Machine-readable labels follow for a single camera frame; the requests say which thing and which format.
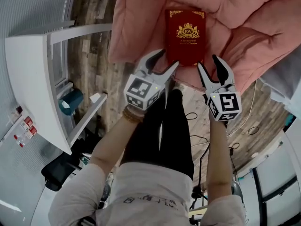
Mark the person's grey printed t-shirt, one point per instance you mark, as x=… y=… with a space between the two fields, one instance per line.
x=150 y=192

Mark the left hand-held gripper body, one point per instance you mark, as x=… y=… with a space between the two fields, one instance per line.
x=141 y=91

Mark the small teal object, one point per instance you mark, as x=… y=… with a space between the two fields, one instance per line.
x=289 y=120

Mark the black bag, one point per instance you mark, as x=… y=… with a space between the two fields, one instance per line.
x=58 y=173

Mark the dark teal waste bin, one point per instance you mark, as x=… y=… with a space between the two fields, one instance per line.
x=71 y=102

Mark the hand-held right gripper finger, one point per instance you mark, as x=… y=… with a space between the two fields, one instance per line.
x=227 y=74
x=207 y=80

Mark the light blue covered side table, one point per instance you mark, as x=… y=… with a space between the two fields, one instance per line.
x=282 y=79

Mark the person's right forearm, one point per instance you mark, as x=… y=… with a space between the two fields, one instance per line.
x=218 y=154

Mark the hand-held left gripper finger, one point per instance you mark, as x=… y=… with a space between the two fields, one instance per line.
x=147 y=63
x=167 y=74

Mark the person's black trousers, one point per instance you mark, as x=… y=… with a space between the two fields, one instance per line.
x=169 y=131

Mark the person's left forearm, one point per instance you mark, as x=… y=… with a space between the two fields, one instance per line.
x=113 y=145

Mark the plain white side table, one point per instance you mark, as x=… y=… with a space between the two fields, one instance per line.
x=30 y=83

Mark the red book with gold crest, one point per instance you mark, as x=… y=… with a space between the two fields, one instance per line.
x=185 y=48

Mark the small white round disc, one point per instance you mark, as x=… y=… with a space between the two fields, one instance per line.
x=255 y=155

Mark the pink cushioned armchair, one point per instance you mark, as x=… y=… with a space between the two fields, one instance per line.
x=247 y=20

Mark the white glass-door cabinet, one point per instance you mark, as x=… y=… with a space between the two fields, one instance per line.
x=275 y=173

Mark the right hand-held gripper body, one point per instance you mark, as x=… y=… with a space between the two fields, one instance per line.
x=225 y=105

